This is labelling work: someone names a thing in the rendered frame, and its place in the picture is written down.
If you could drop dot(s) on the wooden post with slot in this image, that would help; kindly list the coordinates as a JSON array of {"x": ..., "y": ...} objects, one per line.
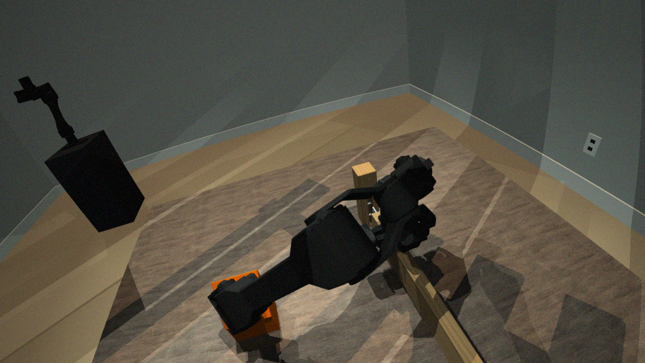
[{"x": 364, "y": 176}]

